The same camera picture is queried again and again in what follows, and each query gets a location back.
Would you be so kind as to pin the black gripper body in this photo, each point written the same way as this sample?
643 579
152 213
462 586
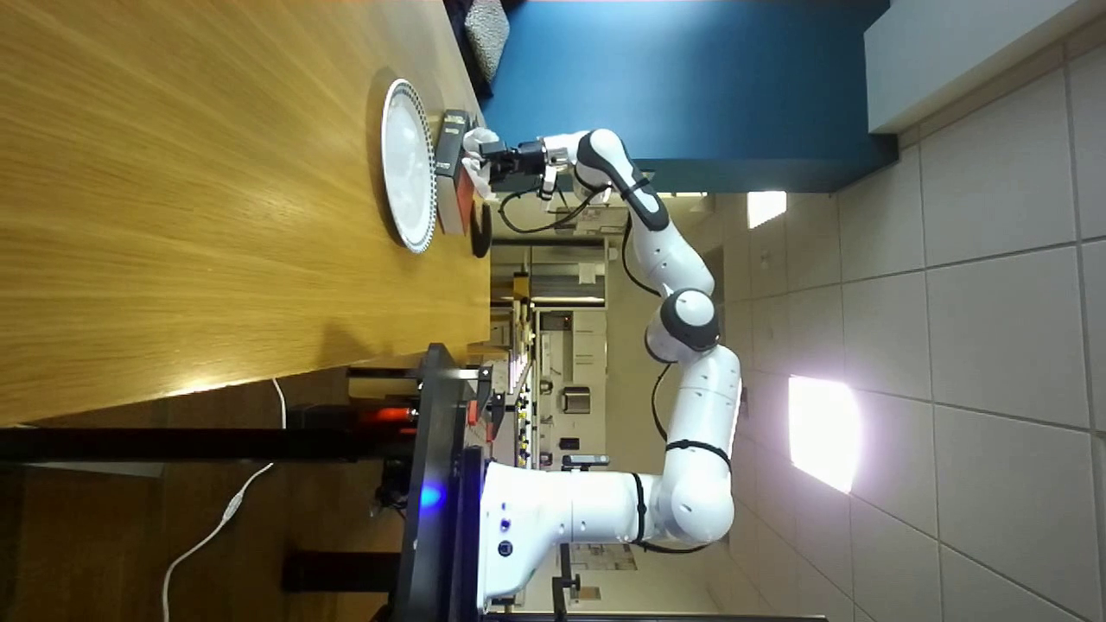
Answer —
516 167

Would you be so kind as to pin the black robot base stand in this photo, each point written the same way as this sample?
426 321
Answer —
438 579

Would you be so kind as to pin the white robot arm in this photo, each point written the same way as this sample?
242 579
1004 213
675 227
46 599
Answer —
690 502

